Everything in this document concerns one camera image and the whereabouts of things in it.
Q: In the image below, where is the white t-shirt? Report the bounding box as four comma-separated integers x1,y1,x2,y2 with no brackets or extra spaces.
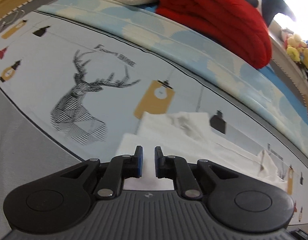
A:
116,112,287,191

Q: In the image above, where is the deer print bed sheet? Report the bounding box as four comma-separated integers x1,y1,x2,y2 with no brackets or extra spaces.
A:
0,12,308,225

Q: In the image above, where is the yellow plush toy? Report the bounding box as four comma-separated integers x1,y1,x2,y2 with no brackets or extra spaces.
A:
284,34,308,69

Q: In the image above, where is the blue cloud pattern quilt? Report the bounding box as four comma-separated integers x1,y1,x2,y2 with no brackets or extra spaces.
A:
39,0,308,157

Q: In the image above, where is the red folded blanket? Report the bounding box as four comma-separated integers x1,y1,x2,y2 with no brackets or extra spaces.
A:
156,0,272,69

